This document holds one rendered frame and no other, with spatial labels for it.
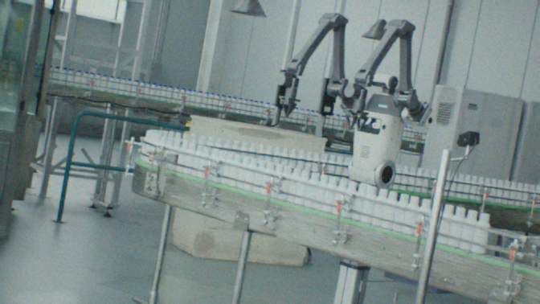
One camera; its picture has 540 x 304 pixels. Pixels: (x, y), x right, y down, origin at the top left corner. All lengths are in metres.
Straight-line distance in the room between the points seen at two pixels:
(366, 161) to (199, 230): 3.81
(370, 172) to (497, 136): 5.85
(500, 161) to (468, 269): 6.97
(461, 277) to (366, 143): 1.34
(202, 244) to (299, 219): 4.23
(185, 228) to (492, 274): 5.39
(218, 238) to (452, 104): 3.10
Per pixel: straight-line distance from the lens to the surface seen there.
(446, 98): 11.24
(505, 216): 7.99
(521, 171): 11.67
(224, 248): 9.37
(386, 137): 5.60
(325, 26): 5.62
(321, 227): 5.01
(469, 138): 4.03
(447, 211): 4.64
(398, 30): 5.36
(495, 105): 11.33
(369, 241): 4.83
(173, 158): 5.78
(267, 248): 9.57
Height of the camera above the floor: 1.51
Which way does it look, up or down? 3 degrees down
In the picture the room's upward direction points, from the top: 10 degrees clockwise
